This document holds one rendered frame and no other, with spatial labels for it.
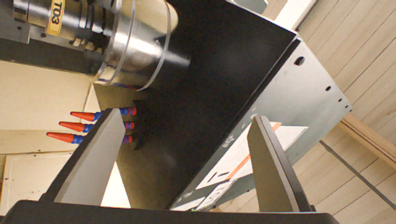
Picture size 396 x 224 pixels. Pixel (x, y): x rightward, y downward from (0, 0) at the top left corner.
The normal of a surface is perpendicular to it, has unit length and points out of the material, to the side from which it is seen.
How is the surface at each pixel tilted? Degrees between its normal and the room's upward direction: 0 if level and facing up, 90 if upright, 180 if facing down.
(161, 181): 180
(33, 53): 90
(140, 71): 90
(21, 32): 90
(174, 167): 180
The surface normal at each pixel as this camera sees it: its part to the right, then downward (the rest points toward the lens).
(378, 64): -0.71, -0.07
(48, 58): 0.51, 0.64
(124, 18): 0.69, 0.12
